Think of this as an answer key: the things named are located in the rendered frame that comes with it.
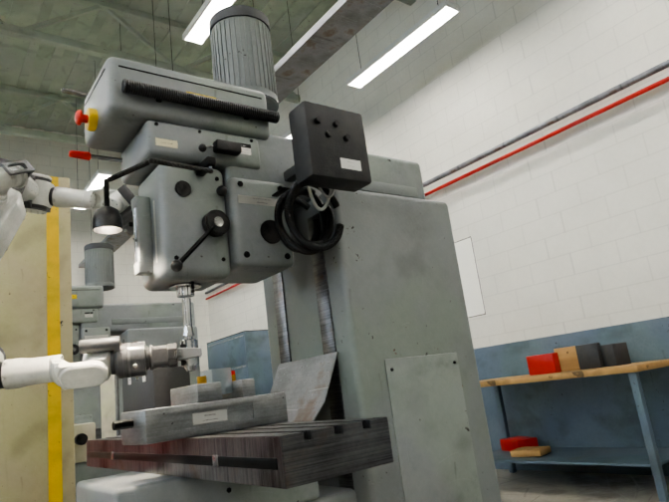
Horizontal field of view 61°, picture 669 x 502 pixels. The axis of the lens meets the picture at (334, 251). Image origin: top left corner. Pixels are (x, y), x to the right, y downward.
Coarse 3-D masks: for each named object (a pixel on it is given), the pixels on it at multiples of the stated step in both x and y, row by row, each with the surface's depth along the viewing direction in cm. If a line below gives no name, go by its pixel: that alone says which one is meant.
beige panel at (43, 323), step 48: (48, 240) 298; (0, 288) 280; (48, 288) 292; (0, 336) 274; (48, 336) 286; (48, 384) 280; (0, 432) 264; (48, 432) 275; (0, 480) 259; (48, 480) 270
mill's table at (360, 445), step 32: (96, 448) 176; (128, 448) 150; (160, 448) 132; (192, 448) 118; (224, 448) 106; (256, 448) 96; (288, 448) 91; (320, 448) 94; (352, 448) 98; (384, 448) 102; (224, 480) 105; (256, 480) 96; (288, 480) 89; (320, 480) 93
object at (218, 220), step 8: (208, 216) 149; (216, 216) 150; (224, 216) 152; (208, 224) 148; (216, 224) 149; (224, 224) 151; (208, 232) 147; (216, 232) 149; (224, 232) 151; (200, 240) 145; (192, 248) 144; (184, 256) 142; (176, 264) 139
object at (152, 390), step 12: (156, 372) 167; (168, 372) 170; (180, 372) 172; (132, 384) 175; (144, 384) 170; (156, 384) 166; (168, 384) 169; (180, 384) 171; (132, 396) 175; (144, 396) 169; (156, 396) 165; (168, 396) 168; (132, 408) 174; (144, 408) 169
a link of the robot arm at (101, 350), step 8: (80, 344) 139; (88, 344) 139; (96, 344) 140; (104, 344) 140; (112, 344) 141; (120, 344) 144; (80, 352) 139; (88, 352) 140; (96, 352) 140; (104, 352) 142; (112, 352) 143; (120, 352) 142; (88, 360) 139; (96, 360) 139; (104, 360) 140; (112, 360) 141; (120, 360) 141; (112, 368) 141; (120, 368) 141; (120, 376) 142; (128, 376) 143
